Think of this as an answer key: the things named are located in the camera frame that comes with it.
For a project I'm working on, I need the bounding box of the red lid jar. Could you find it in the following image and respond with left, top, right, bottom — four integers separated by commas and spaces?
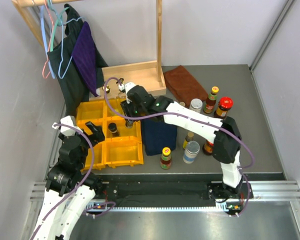
202, 140, 214, 156
213, 96, 234, 119

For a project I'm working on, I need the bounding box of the red lid jar front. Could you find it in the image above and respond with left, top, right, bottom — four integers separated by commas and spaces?
202, 140, 214, 156

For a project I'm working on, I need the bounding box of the red lid jar back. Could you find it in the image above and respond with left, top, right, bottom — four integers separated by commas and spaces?
213, 96, 234, 119

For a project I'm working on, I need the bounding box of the green clothes hanger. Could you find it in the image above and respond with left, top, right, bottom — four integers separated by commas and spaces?
48, 0, 69, 52

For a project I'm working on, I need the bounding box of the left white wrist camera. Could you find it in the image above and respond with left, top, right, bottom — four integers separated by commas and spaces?
52, 115, 83, 137

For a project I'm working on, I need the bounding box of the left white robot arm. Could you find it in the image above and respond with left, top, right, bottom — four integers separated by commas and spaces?
30, 116, 105, 240

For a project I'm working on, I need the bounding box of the small yellow label bottle front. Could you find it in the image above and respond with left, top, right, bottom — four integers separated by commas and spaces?
182, 131, 194, 150

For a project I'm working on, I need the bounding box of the clear oil bottle gold cap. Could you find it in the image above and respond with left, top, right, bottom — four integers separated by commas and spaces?
115, 78, 127, 112

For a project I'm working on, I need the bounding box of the blue clothes hanger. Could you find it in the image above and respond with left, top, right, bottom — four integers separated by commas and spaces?
39, 5, 85, 79

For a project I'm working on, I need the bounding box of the navy blue folded cloth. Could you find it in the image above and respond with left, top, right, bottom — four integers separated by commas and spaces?
141, 119, 178, 156

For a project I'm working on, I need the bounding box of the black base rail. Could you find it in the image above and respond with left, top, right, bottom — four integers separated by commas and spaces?
47, 172, 286, 208

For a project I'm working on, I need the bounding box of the dark green hanging garment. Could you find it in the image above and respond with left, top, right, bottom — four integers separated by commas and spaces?
47, 3, 108, 116

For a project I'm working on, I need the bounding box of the black cap spice jar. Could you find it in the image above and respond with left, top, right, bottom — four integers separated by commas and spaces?
125, 119, 135, 129
108, 122, 120, 137

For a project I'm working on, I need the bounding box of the sauce bottle yellow cap front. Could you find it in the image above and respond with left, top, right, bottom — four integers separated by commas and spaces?
160, 147, 172, 170

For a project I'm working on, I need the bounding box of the pink clothes hanger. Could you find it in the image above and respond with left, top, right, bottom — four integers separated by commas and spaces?
40, 0, 56, 79

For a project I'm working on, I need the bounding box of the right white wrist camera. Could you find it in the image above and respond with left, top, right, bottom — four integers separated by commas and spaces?
117, 82, 136, 98

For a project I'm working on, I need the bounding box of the white salt canister back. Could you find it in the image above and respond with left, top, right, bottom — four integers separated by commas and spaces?
189, 98, 203, 113

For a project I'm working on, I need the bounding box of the white salt canister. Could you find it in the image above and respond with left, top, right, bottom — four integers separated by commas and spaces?
182, 140, 201, 164
189, 98, 203, 113

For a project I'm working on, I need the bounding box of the sauce bottle yellow cap back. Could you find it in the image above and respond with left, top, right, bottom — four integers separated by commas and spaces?
203, 86, 219, 114

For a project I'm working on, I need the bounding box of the wooden clothes rack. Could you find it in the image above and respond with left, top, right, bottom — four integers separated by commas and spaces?
12, 0, 167, 96

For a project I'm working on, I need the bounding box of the sauce bottle yellow cap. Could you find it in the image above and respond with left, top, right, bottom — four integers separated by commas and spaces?
160, 147, 172, 170
203, 86, 219, 114

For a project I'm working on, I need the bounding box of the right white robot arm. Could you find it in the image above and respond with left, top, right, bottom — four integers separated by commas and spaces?
120, 82, 243, 198

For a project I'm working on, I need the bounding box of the brown folded towel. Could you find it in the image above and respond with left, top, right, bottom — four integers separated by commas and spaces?
163, 65, 208, 107

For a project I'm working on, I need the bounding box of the white salt canister front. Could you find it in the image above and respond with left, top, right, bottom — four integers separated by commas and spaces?
182, 140, 201, 164

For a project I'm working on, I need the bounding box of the yellow bin organizer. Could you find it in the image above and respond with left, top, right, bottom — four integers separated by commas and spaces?
75, 100, 144, 170

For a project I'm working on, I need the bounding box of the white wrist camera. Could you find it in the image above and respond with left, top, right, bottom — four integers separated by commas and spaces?
52, 115, 83, 137
117, 82, 136, 98

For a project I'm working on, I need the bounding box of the purple hanging cloth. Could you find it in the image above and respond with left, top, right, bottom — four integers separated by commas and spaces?
71, 21, 99, 97

